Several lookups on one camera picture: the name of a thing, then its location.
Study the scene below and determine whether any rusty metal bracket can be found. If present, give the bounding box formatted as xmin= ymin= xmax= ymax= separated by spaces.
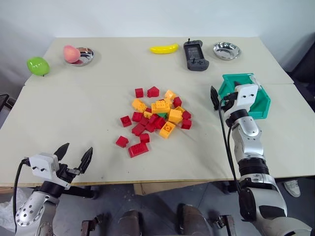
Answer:
xmin=81 ymin=213 xmax=105 ymax=236
xmin=212 ymin=214 xmax=237 ymax=236

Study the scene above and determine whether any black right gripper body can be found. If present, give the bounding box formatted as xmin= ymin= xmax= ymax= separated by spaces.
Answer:
xmin=219 ymin=92 xmax=239 ymax=113

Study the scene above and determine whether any green toy mango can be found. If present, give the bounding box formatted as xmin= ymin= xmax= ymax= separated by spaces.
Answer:
xmin=26 ymin=57 xmax=51 ymax=77

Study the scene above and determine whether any red rectangular plastic brick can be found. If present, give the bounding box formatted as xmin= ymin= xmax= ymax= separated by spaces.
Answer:
xmin=127 ymin=142 xmax=151 ymax=159

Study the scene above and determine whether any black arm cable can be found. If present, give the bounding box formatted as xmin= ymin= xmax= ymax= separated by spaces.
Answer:
xmin=218 ymin=97 xmax=244 ymax=195
xmin=12 ymin=158 xmax=32 ymax=233

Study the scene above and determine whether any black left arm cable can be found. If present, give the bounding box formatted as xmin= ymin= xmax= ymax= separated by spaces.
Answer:
xmin=12 ymin=158 xmax=32 ymax=233

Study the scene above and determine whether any black handheld game console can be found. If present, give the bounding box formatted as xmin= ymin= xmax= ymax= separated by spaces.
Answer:
xmin=183 ymin=37 xmax=211 ymax=72

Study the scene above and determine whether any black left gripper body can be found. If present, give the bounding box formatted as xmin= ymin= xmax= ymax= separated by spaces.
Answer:
xmin=55 ymin=162 xmax=83 ymax=189

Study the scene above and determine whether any pink toy peach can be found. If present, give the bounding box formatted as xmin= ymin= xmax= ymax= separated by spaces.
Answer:
xmin=63 ymin=45 xmax=81 ymax=64

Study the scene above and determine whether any yellow toy banana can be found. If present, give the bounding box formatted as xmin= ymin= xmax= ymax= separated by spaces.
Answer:
xmin=149 ymin=43 xmax=180 ymax=55

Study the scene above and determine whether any steel dish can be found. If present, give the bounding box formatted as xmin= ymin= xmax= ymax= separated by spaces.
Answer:
xmin=213 ymin=41 xmax=242 ymax=60
xmin=65 ymin=47 xmax=95 ymax=67

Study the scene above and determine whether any white shoe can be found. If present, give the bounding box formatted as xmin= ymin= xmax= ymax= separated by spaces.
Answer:
xmin=283 ymin=179 xmax=302 ymax=198

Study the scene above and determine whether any red house-shaped building block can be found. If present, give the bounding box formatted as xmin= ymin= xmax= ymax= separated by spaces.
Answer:
xmin=147 ymin=86 xmax=160 ymax=98

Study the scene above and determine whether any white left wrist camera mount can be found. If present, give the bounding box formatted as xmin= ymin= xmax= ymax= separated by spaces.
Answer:
xmin=28 ymin=152 xmax=60 ymax=180

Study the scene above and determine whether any teal plastic storage bin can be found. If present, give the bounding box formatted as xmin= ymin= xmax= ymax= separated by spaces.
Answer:
xmin=218 ymin=72 xmax=272 ymax=120

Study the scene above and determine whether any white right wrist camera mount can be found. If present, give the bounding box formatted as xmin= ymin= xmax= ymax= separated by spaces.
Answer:
xmin=236 ymin=84 xmax=259 ymax=114

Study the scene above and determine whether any black object beside table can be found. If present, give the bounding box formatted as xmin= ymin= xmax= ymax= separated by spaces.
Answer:
xmin=0 ymin=93 xmax=17 ymax=129

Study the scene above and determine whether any white plastic sheet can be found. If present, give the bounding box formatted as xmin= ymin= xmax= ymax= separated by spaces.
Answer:
xmin=0 ymin=188 xmax=28 ymax=235

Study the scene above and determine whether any dark rounded shape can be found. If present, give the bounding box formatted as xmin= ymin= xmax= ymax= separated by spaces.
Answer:
xmin=176 ymin=203 xmax=213 ymax=236
xmin=118 ymin=209 xmax=145 ymax=236

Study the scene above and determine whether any black table frame bar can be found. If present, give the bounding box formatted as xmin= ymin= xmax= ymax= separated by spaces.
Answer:
xmin=60 ymin=185 xmax=101 ymax=200

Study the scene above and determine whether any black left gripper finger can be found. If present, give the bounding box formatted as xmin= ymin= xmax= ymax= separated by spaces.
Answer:
xmin=53 ymin=142 xmax=70 ymax=161
xmin=78 ymin=147 xmax=94 ymax=175

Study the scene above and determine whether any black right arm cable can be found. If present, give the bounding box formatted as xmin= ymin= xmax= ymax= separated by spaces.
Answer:
xmin=218 ymin=97 xmax=244 ymax=195

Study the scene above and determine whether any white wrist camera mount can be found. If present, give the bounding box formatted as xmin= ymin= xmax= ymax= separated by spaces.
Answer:
xmin=28 ymin=152 xmax=60 ymax=180
xmin=236 ymin=84 xmax=259 ymax=114

